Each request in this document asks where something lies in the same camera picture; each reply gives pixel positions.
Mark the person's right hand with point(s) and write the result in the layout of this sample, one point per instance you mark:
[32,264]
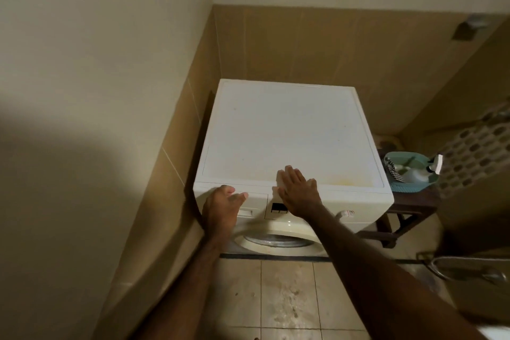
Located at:
[301,196]

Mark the person's left hand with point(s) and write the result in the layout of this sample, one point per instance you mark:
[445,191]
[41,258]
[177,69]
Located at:
[219,216]

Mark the person's right forearm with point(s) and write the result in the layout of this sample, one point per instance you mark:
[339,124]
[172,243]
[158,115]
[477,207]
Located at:
[386,284]

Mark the white washing machine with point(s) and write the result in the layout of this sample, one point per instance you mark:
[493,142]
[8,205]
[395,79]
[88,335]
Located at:
[287,128]

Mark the white toilet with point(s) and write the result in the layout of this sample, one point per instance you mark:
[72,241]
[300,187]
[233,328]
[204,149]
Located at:
[494,333]

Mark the person's left forearm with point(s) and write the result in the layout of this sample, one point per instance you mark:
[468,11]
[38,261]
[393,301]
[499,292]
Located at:
[179,292]

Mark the white detergent drawer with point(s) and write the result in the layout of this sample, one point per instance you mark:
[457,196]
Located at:
[257,202]

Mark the white spray bottle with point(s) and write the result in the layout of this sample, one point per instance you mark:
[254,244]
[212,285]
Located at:
[418,175]

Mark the teal plastic basket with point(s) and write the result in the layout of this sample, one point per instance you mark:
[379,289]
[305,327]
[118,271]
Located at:
[402,188]

